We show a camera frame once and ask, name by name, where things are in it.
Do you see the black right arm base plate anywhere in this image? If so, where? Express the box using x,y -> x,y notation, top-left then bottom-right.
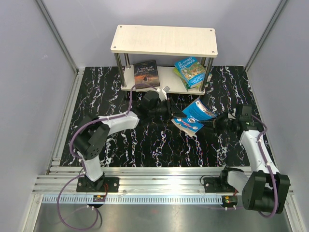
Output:
201,176 -> 243,193

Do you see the blue 26-Storey Treehouse book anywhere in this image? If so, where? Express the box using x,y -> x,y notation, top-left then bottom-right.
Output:
174,57 -> 206,87

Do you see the dark green Treehouse book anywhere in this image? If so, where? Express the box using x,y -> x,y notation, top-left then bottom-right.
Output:
180,77 -> 213,92

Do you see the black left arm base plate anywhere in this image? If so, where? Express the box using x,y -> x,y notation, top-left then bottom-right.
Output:
76,177 -> 120,193

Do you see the white wooden two-tier shelf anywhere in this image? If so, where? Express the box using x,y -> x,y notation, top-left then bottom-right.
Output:
111,25 -> 218,91

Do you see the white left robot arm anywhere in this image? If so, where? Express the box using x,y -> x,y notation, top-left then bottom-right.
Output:
70,90 -> 186,192

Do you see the white slotted cable duct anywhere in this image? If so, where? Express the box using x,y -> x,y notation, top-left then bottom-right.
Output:
42,194 -> 223,205

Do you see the light green 65-Storey Treehouse book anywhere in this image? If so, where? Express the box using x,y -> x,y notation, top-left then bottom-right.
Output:
172,67 -> 211,89

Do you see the aluminium front rail frame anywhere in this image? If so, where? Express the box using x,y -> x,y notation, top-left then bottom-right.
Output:
32,68 -> 251,197

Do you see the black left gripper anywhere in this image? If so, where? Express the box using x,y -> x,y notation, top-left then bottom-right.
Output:
149,98 -> 187,122

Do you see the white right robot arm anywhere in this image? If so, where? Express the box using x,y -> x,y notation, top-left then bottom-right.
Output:
200,104 -> 291,218

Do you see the blue thin children's book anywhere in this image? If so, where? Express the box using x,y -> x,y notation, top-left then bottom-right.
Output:
171,98 -> 217,137

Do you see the dark Tale of Two Cities book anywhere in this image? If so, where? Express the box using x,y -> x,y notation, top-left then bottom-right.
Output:
133,60 -> 160,88

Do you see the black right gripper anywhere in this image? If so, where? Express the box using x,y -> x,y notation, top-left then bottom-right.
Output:
198,111 -> 238,137

